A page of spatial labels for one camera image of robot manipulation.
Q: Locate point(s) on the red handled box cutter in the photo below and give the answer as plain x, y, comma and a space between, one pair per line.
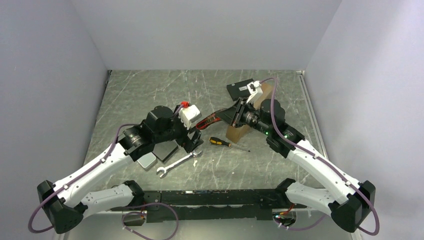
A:
207, 121

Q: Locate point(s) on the brown cardboard express box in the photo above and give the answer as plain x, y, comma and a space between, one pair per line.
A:
234, 134

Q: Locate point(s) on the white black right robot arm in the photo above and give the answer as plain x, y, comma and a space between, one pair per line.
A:
348, 201

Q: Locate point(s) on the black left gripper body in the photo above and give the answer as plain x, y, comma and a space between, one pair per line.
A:
187, 143

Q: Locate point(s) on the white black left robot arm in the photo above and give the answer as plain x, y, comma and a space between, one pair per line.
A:
68, 201

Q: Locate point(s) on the yellow black handled screwdriver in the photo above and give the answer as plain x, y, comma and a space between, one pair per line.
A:
218, 141

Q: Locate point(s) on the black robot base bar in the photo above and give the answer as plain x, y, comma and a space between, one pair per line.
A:
258, 204

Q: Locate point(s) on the black flat box with label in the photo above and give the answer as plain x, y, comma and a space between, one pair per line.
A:
239, 89

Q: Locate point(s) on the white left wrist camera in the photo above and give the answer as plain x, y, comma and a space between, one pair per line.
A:
189, 114

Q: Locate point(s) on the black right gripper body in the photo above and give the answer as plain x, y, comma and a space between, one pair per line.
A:
241, 108

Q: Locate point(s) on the dark grey flat slab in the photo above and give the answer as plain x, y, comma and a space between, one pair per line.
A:
164, 150

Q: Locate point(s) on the silver open-end wrench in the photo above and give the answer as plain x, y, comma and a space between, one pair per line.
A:
163, 171

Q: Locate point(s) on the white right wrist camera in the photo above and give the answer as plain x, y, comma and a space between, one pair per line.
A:
255, 90

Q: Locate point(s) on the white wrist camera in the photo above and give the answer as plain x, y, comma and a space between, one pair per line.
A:
255, 90
189, 114

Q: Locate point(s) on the aluminium table edge rail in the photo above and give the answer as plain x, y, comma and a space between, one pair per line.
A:
312, 116

